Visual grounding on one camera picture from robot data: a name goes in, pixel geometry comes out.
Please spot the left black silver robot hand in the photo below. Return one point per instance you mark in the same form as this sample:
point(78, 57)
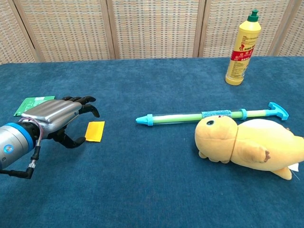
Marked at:
point(54, 114)

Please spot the blue carpet table cover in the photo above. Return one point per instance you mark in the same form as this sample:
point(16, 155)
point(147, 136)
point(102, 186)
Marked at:
point(142, 178)

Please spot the yellow bottle green cap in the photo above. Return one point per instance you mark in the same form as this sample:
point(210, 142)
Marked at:
point(240, 59)

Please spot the yellow rectangular card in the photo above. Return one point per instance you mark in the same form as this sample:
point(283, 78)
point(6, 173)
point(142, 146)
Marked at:
point(95, 131)

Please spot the yellow plush duck toy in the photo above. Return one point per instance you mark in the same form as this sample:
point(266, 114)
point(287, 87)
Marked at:
point(249, 142)

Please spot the green square sachet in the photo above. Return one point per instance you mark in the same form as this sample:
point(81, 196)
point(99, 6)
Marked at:
point(26, 104)

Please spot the woven bamboo screen panel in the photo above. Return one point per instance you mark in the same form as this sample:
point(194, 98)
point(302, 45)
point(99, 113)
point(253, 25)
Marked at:
point(66, 28)
point(294, 35)
point(221, 28)
point(12, 35)
point(154, 28)

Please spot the cyan toy water pump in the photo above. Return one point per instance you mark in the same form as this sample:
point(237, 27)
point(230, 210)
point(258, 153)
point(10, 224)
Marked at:
point(175, 118)

